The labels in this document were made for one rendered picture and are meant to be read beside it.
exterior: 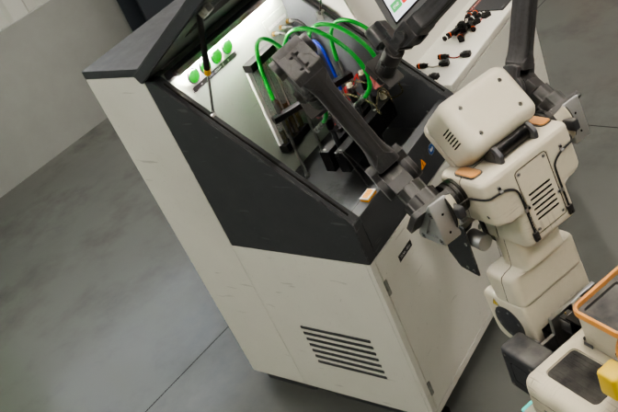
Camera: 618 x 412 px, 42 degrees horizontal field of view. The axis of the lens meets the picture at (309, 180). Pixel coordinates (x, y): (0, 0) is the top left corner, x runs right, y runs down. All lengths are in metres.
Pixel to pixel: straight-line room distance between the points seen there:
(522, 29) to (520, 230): 0.50
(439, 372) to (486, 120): 1.25
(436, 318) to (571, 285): 0.73
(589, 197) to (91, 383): 2.41
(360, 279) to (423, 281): 0.28
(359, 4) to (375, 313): 1.06
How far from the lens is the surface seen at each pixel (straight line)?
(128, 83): 2.57
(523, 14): 2.08
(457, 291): 2.91
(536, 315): 2.14
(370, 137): 1.84
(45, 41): 6.40
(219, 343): 3.74
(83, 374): 4.08
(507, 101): 1.88
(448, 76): 2.85
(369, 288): 2.52
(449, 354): 2.92
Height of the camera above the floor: 2.27
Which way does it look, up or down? 30 degrees down
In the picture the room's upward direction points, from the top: 24 degrees counter-clockwise
